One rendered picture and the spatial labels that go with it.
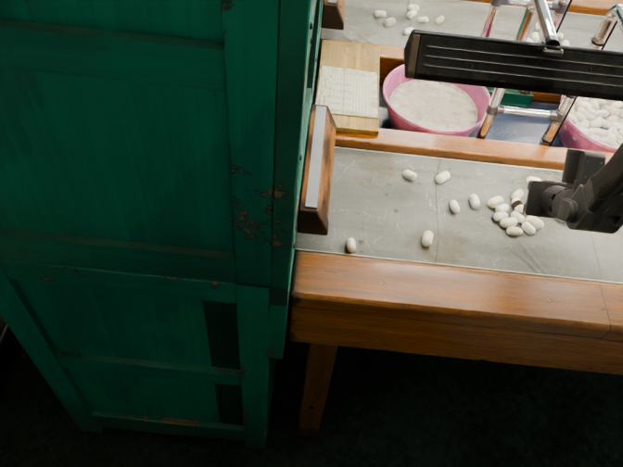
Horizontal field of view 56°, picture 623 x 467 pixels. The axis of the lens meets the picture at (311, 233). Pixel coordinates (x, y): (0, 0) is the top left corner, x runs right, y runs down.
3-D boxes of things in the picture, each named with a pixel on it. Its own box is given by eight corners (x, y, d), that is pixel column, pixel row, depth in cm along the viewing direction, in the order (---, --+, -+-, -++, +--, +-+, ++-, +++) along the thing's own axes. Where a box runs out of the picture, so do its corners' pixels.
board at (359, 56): (377, 135, 134) (378, 132, 133) (311, 128, 134) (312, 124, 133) (378, 49, 154) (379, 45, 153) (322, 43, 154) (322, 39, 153)
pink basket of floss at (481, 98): (502, 133, 151) (514, 104, 144) (428, 176, 140) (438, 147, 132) (428, 78, 163) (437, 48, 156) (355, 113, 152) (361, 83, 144)
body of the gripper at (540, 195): (527, 179, 111) (542, 183, 104) (581, 185, 112) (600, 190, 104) (521, 213, 113) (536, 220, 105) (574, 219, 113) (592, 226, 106)
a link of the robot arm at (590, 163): (567, 223, 94) (620, 229, 94) (582, 150, 91) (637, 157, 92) (539, 211, 105) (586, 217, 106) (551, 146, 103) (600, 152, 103)
